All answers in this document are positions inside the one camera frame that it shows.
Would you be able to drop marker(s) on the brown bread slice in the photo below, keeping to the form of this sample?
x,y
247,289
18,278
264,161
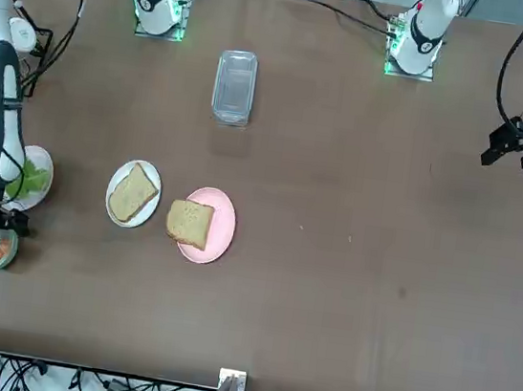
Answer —
x,y
134,193
190,224

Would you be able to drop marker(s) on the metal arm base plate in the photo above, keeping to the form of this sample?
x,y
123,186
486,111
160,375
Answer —
x,y
159,35
407,75

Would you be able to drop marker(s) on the green lettuce leaf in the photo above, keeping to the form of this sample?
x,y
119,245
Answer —
x,y
32,180

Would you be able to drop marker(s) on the white round plate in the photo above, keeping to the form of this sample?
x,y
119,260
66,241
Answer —
x,y
122,172
42,159

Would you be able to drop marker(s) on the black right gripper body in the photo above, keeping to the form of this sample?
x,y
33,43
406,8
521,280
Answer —
x,y
12,223

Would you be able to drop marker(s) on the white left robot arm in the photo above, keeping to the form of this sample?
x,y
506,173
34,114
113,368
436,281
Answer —
x,y
425,34

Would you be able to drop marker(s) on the clear plastic container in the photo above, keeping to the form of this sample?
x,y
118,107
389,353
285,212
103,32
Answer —
x,y
235,86

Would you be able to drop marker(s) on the white cup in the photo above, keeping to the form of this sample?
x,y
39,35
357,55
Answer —
x,y
21,34

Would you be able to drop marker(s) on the pink round plate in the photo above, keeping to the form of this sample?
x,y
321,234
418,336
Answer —
x,y
221,229

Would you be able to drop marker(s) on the small white socket box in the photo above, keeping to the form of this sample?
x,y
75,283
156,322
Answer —
x,y
241,378

